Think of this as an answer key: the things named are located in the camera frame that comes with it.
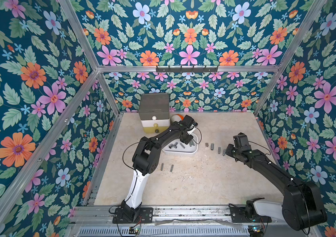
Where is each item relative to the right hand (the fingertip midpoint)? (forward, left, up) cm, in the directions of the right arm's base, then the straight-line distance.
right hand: (228, 148), depth 89 cm
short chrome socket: (+6, +12, -7) cm, 15 cm away
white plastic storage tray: (+5, +32, -8) cm, 33 cm away
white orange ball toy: (+28, +34, -2) cm, 44 cm away
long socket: (+4, +4, -9) cm, 10 cm away
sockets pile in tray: (+8, +23, -7) cm, 25 cm away
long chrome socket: (+6, +8, -7) cm, 13 cm away
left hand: (+10, +24, -2) cm, 26 cm away
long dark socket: (-10, +35, -9) cm, 38 cm away
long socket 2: (-7, +41, -8) cm, 42 cm away
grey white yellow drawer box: (+17, +47, +13) cm, 52 cm away
